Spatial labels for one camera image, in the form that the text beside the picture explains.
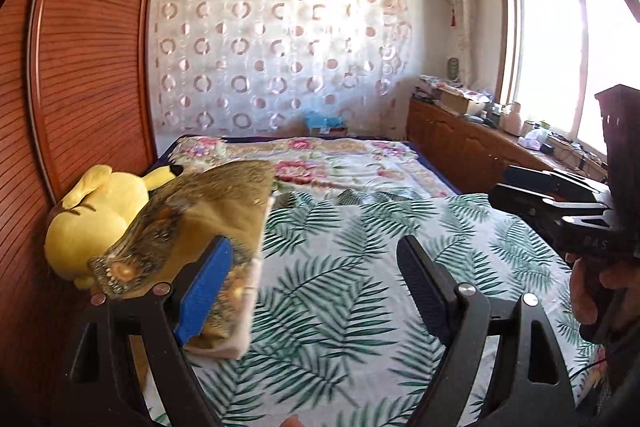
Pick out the wooden low cabinet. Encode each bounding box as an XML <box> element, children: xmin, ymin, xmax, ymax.
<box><xmin>406</xmin><ymin>97</ymin><xmax>608</xmax><ymax>198</ymax></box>

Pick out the tissue pack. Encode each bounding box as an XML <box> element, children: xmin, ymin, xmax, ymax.
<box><xmin>517</xmin><ymin>127</ymin><xmax>551</xmax><ymax>152</ymax></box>

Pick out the circle patterned sheer curtain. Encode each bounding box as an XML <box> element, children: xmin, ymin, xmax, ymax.
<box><xmin>152</xmin><ymin>0</ymin><xmax>416</xmax><ymax>140</ymax></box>

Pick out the wooden slatted wardrobe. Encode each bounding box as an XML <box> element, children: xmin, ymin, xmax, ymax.
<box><xmin>0</xmin><ymin>0</ymin><xmax>168</xmax><ymax>427</ymax></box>

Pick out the wood framed window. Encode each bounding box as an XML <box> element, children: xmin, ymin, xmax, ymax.
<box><xmin>497</xmin><ymin>0</ymin><xmax>640</xmax><ymax>158</ymax></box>

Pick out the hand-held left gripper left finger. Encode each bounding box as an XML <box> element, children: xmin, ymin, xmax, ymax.
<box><xmin>65</xmin><ymin>234</ymin><xmax>236</xmax><ymax>427</ymax></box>

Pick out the yellow plush toy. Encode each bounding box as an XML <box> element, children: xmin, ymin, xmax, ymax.
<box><xmin>44</xmin><ymin>164</ymin><xmax>183</xmax><ymax>290</ymax></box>

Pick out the floral cloth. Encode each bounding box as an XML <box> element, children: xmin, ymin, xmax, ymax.
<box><xmin>419</xmin><ymin>74</ymin><xmax>493</xmax><ymax>100</ymax></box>

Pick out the leaf print bed sheet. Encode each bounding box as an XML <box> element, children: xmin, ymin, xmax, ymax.
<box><xmin>145</xmin><ymin>189</ymin><xmax>608</xmax><ymax>427</ymax></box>

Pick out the white window curtain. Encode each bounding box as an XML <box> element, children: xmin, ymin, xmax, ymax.
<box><xmin>446</xmin><ymin>0</ymin><xmax>476</xmax><ymax>82</ymax></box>

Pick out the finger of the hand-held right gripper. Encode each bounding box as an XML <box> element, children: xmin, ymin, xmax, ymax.
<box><xmin>502</xmin><ymin>164</ymin><xmax>608</xmax><ymax>198</ymax></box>
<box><xmin>487</xmin><ymin>184</ymin><xmax>616</xmax><ymax>228</ymax></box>

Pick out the golden patterned garment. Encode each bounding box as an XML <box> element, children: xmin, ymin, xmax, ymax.
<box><xmin>87</xmin><ymin>159</ymin><xmax>276</xmax><ymax>360</ymax></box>

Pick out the blue plastic bag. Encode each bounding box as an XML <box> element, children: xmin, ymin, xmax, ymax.
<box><xmin>305</xmin><ymin>109</ymin><xmax>346</xmax><ymax>130</ymax></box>

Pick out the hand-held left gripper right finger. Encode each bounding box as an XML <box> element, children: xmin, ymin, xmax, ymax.
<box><xmin>396</xmin><ymin>234</ymin><xmax>576</xmax><ymax>427</ymax></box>

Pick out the floral quilt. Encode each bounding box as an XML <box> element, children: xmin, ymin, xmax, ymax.
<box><xmin>167</xmin><ymin>136</ymin><xmax>461</xmax><ymax>208</ymax></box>

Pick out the open cardboard box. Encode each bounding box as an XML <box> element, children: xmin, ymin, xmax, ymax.
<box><xmin>439</xmin><ymin>88</ymin><xmax>486</xmax><ymax>115</ymax></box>

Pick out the person's right hand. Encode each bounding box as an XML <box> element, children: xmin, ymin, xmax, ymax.
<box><xmin>570</xmin><ymin>254</ymin><xmax>640</xmax><ymax>325</ymax></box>

